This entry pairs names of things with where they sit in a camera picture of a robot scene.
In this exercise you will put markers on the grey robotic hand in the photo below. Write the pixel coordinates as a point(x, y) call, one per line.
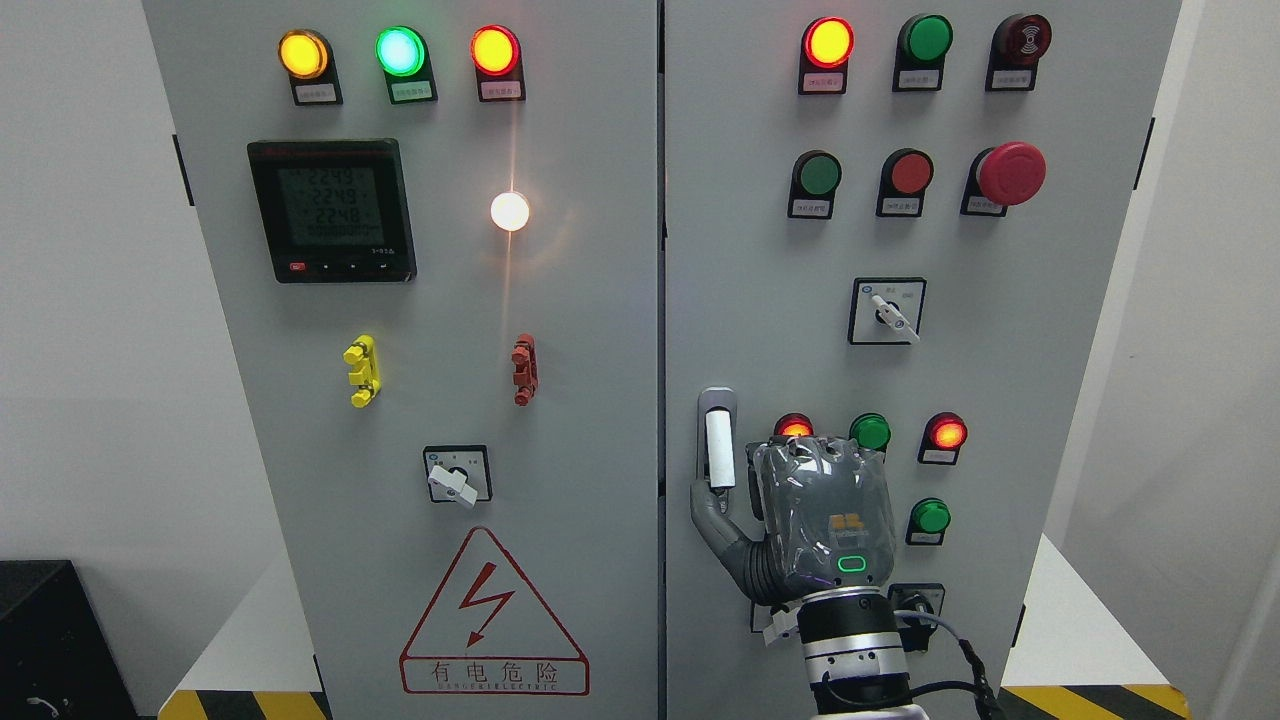
point(827, 514)

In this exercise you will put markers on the silver door handle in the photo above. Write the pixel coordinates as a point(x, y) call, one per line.
point(717, 409)

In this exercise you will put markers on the right grey cabinet door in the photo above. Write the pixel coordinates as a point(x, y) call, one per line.
point(760, 303)

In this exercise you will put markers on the grey cabinet door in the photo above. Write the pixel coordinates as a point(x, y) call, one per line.
point(575, 472)
point(760, 303)

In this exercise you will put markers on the left grey cabinet door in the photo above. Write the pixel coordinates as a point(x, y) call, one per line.
point(575, 472)

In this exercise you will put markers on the red-orange indicator light left door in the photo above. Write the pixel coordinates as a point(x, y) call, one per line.
point(499, 64)

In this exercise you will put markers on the green indicator lower middle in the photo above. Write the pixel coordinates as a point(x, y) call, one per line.
point(870, 430)

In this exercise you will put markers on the red lit indicator lower left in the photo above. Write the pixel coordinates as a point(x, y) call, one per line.
point(793, 425)

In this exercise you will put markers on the red lit indicator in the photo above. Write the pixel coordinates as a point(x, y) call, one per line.
point(793, 425)
point(942, 439)

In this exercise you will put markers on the green push button lower right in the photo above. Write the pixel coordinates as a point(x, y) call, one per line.
point(928, 521)

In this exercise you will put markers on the green push button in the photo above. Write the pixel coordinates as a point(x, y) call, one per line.
point(814, 182)
point(928, 521)

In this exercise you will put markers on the red lit indicator lower right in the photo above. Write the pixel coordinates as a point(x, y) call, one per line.
point(942, 439)

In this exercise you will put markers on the white platform with hazard stripes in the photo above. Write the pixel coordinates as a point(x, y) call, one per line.
point(1072, 659)

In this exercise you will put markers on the green push button upper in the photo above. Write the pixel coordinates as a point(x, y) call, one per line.
point(814, 182)

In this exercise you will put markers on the red terminal clip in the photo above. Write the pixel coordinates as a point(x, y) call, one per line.
point(525, 373)

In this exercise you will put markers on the red push button upper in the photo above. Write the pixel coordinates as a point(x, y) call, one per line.
point(905, 175)

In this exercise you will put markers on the red electric hazard warning sticker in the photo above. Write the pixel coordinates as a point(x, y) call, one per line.
point(488, 630)

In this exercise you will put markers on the red emergency stop mushroom button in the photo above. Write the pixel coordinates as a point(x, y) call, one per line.
point(1004, 176)

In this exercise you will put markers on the white glowing indicator light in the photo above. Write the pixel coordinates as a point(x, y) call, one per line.
point(510, 211)

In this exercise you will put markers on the red indicator light top right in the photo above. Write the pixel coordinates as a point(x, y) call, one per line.
point(824, 56)

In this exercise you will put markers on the green indicator light top right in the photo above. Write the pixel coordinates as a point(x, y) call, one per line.
point(920, 53)

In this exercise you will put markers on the yellow terminal clip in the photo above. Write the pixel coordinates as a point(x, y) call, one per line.
point(364, 373)

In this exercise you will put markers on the dark red buzzer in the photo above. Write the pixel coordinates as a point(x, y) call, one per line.
point(1018, 43)

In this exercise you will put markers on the black digital power meter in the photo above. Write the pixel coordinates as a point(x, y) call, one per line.
point(334, 211)

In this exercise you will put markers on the green lit indicator light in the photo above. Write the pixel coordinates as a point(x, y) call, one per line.
point(405, 62)

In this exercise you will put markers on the yellow indicator light top left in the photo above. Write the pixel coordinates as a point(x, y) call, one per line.
point(308, 60)

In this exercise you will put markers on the black box bottom left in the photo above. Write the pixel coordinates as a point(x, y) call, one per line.
point(55, 662)

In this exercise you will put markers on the bottom white rotary selector switch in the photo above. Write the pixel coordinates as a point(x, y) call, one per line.
point(773, 623)

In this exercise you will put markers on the bottom black knob selector switch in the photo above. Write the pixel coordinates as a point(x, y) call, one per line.
point(916, 634)

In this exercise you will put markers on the upper right rotary selector switch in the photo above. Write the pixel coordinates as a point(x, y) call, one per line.
point(886, 310)

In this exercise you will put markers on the left door rotary selector switch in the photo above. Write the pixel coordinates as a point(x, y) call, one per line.
point(458, 474)

